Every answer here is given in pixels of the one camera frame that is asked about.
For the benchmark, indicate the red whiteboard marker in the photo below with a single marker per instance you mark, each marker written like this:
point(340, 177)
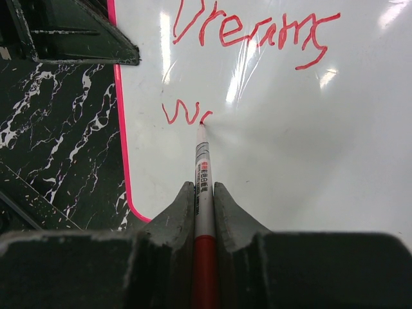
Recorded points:
point(205, 283)

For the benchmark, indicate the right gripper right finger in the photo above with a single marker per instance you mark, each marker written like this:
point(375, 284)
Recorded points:
point(260, 268)

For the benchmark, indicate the pink framed whiteboard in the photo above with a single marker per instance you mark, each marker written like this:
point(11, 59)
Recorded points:
point(307, 106)

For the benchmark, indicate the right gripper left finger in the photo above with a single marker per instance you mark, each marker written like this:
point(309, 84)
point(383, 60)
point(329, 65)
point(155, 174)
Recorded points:
point(147, 268)

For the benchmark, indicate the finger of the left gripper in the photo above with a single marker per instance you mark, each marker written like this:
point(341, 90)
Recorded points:
point(64, 32)

